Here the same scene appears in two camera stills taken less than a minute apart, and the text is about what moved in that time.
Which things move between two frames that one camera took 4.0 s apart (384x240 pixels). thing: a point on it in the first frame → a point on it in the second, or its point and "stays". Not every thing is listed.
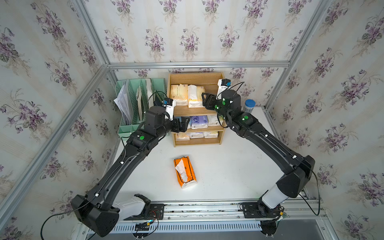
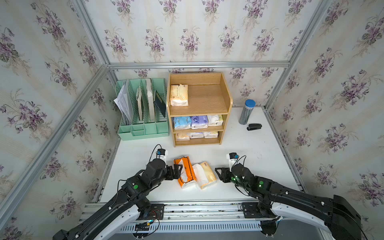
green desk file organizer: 133,96 stays
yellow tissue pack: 179,93 stays
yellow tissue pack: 194,93 → 204,175
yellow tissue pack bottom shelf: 182,136 stays
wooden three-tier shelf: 186,89 stays
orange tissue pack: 185,171 stays
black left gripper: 176,128 → 177,173
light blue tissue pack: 189,124 stays
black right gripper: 209,99 → 224,172
